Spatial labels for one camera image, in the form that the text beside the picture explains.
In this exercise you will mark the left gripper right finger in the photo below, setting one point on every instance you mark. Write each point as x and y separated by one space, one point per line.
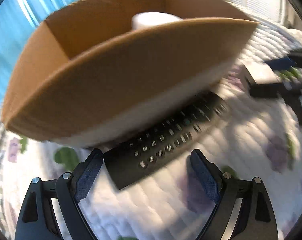
256 218

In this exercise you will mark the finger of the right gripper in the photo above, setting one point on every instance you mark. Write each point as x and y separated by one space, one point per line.
284 63

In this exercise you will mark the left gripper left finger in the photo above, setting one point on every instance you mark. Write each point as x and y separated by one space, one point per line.
37 219

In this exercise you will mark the black power adapter block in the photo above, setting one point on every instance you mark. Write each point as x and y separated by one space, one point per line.
259 81

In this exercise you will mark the black remote control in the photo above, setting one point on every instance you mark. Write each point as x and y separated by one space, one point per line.
159 144

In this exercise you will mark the floral quilted bedspread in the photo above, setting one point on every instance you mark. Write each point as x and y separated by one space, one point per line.
261 138

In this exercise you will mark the white round jar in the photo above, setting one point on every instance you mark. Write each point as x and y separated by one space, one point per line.
149 19

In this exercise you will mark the brown cardboard box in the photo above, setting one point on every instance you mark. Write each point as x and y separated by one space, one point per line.
85 77

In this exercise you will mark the blue window curtain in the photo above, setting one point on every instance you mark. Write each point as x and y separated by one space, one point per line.
18 20

